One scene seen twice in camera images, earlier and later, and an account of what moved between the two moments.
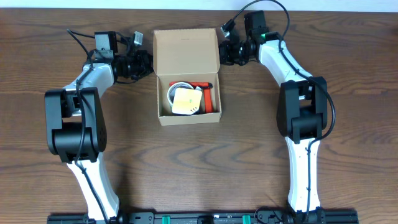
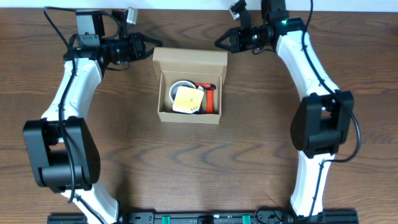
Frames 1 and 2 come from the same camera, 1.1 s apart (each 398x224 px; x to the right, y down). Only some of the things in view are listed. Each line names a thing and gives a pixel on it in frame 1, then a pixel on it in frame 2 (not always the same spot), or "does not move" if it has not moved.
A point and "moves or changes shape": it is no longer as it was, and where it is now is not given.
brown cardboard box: [186, 55] moves or changes shape
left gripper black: [143, 64] → [137, 46]
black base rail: [319, 216] does not move
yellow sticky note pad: [186, 101] does not move
